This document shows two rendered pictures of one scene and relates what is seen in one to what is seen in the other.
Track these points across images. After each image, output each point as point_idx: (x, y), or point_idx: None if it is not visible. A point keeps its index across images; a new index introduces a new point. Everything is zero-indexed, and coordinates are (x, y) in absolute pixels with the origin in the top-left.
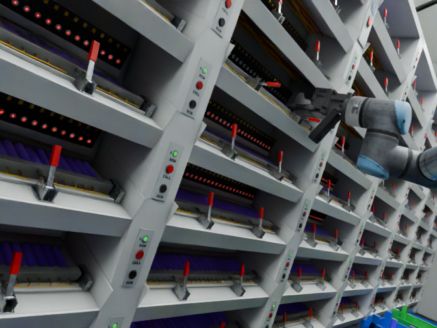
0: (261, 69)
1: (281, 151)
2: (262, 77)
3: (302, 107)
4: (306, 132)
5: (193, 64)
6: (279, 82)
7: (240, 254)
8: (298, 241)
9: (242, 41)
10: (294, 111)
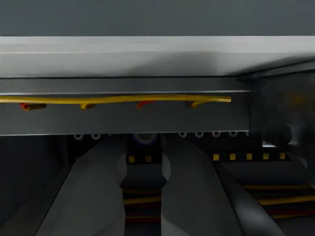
0: (251, 152)
1: None
2: (231, 140)
3: (268, 215)
4: (76, 5)
5: None
6: (155, 162)
7: None
8: None
9: (286, 161)
10: (125, 137)
